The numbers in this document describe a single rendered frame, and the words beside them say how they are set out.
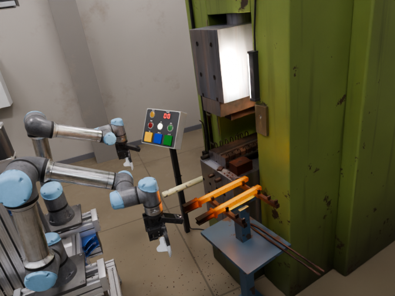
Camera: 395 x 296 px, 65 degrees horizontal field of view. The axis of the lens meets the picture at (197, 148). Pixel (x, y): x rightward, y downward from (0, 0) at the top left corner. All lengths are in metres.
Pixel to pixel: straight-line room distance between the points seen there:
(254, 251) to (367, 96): 1.01
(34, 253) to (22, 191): 0.29
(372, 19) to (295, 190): 0.95
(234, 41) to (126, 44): 3.01
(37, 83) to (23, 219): 3.47
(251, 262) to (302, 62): 1.00
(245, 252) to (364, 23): 1.28
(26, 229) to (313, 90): 1.43
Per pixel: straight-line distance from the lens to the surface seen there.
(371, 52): 1.85
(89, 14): 4.58
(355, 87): 1.89
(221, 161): 2.03
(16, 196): 1.24
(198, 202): 1.58
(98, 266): 1.73
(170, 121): 2.33
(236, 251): 1.70
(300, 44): 1.58
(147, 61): 4.71
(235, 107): 1.90
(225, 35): 1.74
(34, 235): 1.36
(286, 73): 1.56
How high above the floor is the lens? 1.90
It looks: 25 degrees down
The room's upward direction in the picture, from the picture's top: 8 degrees counter-clockwise
